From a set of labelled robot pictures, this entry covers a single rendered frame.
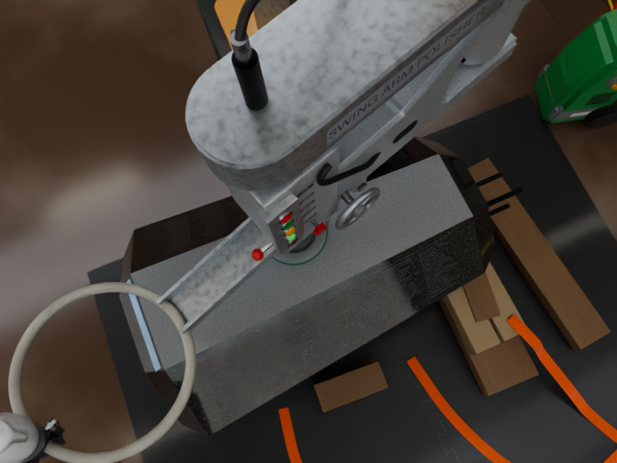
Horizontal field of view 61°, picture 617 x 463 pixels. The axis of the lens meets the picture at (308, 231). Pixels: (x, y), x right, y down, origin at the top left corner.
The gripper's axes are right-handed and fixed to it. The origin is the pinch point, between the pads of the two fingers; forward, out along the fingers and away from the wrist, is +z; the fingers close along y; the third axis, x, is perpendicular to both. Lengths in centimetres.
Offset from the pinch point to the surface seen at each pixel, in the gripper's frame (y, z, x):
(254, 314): 62, 3, -23
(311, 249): 87, -6, -26
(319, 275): 83, -2, -33
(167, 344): 39.3, 9.6, -5.2
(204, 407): 31.7, 25.4, -24.7
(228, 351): 49, 10, -22
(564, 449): 106, 67, -157
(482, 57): 135, -62, -38
